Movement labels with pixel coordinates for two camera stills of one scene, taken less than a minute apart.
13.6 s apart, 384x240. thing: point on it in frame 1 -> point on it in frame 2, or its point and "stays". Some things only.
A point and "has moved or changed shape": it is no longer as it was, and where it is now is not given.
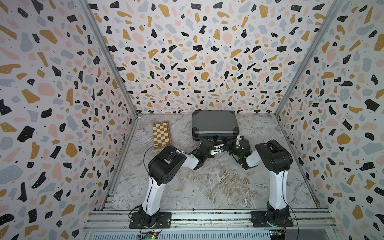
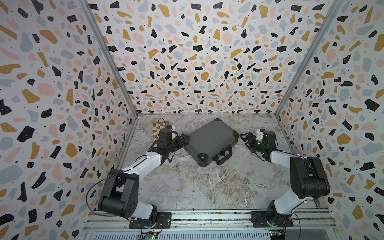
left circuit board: x=149 y=235 stays
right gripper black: x=229 y=145 -> x=250 y=135
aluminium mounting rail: x=114 y=224 stays
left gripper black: x=211 y=143 -> x=184 y=141
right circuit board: x=276 y=235 stays
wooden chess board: x=162 y=136 stays
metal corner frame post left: x=93 y=18 stays
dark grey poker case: x=214 y=124 has moved or changed shape
